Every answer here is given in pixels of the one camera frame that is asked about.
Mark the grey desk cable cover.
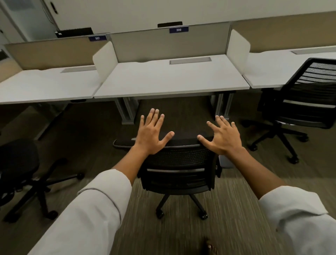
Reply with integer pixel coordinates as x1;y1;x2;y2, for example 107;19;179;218
60;66;97;73
290;46;336;55
169;57;212;65

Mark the black padded office chair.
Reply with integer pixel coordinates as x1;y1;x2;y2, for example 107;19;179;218
0;138;85;224

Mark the black mesh office chair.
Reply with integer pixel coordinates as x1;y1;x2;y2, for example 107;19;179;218
240;57;336;165
113;99;224;220

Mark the grey box under desk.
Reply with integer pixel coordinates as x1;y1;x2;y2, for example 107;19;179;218
218;154;235;169

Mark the beige desk partition panel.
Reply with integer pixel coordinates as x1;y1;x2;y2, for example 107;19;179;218
4;39;114;71
231;11;336;53

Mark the grey desk partition panel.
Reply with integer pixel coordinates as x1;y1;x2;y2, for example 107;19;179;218
110;22;231;64

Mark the person's right hand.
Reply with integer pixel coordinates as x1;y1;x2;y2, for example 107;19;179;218
197;115;243;156

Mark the white office desk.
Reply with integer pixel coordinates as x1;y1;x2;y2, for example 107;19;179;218
0;65;103;141
242;46;336;90
93;54;251;125

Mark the person's left forearm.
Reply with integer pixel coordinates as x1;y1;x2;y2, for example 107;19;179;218
27;146;148;255

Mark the white side divider panel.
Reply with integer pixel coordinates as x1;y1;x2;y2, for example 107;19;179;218
92;41;119;85
226;29;251;77

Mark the person's foot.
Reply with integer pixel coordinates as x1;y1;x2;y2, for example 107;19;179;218
203;236;219;255

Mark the person's left hand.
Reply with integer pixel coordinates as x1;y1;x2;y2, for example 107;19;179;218
134;108;175;156

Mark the white door with handle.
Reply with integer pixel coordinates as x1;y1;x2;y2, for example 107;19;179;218
0;0;59;42

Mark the person's right forearm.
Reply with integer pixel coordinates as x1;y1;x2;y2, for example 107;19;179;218
231;147;336;255

